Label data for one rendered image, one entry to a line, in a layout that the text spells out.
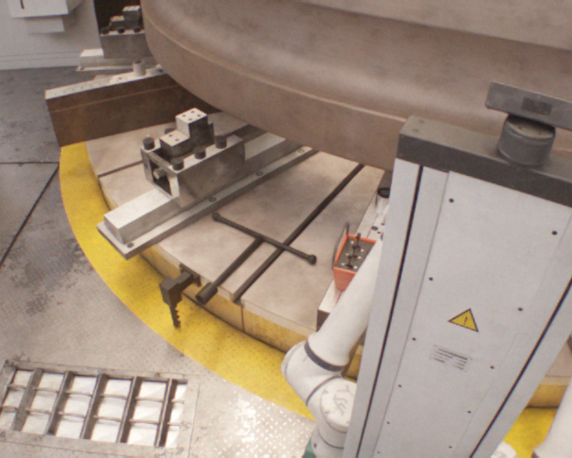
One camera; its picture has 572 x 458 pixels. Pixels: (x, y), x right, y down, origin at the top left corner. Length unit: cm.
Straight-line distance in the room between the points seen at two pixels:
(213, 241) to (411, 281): 193
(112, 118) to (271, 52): 156
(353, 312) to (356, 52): 114
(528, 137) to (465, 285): 29
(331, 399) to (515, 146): 111
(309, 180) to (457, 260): 234
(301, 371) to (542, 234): 109
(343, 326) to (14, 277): 225
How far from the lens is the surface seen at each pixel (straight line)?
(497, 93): 72
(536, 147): 71
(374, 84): 226
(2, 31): 615
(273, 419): 244
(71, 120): 370
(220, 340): 270
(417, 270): 88
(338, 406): 163
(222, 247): 270
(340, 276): 191
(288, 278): 253
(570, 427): 164
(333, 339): 164
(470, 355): 101
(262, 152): 312
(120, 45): 459
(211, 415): 247
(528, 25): 199
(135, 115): 374
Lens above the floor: 215
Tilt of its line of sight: 41 degrees down
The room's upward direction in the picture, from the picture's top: straight up
